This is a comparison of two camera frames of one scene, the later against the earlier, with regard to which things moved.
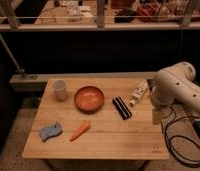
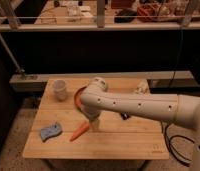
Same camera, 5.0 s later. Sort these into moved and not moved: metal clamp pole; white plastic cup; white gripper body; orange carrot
Moved: white gripper body
Not moved: metal clamp pole; orange carrot; white plastic cup
